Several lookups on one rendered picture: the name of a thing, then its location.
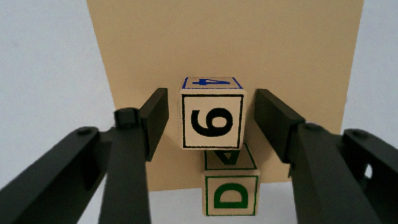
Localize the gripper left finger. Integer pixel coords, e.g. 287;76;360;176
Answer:
0;88;169;224

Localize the tan square mat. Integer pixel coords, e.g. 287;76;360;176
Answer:
86;0;364;192

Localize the wooden letter block with green d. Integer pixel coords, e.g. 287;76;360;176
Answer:
201;143;261;216

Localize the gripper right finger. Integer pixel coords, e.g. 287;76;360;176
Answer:
254;89;398;224

